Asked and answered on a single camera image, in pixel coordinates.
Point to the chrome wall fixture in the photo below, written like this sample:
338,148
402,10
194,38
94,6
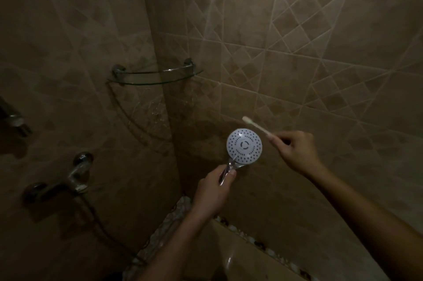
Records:
15,119

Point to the person's left thumb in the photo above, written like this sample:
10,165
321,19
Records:
230,179

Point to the beige bathtub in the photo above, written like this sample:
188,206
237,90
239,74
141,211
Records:
231,254

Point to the chrome shower mixer tap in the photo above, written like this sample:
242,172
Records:
64,180

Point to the person's left hand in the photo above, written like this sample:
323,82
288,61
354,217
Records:
210,195

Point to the person's left forearm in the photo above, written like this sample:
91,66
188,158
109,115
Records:
175,246

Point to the person's right forearm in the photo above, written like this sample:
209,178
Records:
370,224

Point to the glass corner shelf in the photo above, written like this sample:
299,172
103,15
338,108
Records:
155,74

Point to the person's right hand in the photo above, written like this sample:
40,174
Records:
299,155

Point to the chrome handheld shower head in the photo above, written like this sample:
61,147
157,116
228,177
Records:
243,148

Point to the white toothbrush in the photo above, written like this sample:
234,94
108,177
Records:
256,125

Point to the person's right thumb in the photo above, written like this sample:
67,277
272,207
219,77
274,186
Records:
279,147

